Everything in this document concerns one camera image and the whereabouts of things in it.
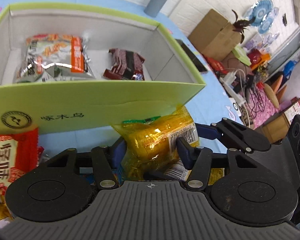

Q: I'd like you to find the white power strip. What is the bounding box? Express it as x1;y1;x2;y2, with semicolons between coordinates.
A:
219;72;246;107

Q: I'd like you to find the black smartphone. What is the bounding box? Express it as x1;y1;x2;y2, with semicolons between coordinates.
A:
176;39;209;73

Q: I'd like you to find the orange yellow snack packet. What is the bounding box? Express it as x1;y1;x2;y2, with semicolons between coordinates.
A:
112;106;199;180

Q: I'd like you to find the light green tissue box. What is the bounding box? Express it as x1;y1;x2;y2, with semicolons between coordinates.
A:
232;45;251;66

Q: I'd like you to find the blue cookie snack packet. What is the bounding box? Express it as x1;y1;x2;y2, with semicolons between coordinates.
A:
83;166;125;186

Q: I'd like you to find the silver orange snack bag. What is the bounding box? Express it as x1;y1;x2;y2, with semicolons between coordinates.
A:
13;34;95;83

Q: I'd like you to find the green pea snack packet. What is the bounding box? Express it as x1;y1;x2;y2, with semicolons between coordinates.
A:
122;116;160;124

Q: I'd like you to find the dark dried plant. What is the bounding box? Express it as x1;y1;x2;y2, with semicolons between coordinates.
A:
232;10;256;44

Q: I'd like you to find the red biscuit snack packet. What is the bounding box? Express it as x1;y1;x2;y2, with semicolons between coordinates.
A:
0;129;38;189

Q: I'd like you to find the blue cartoon tablecloth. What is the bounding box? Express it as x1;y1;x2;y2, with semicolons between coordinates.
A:
0;0;240;156

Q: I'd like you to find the brown cardboard box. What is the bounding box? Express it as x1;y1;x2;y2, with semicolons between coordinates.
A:
188;9;242;61

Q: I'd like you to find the green cardboard box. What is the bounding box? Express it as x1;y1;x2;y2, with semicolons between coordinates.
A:
0;2;205;134

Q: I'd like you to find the blue paper fan decoration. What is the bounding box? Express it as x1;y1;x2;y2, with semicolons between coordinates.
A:
244;0;279;34

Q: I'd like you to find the dark brown red packet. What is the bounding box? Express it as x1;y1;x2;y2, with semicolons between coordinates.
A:
103;48;145;81

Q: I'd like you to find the yellow crinkled snack bag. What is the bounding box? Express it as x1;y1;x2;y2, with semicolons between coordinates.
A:
208;168;225;186

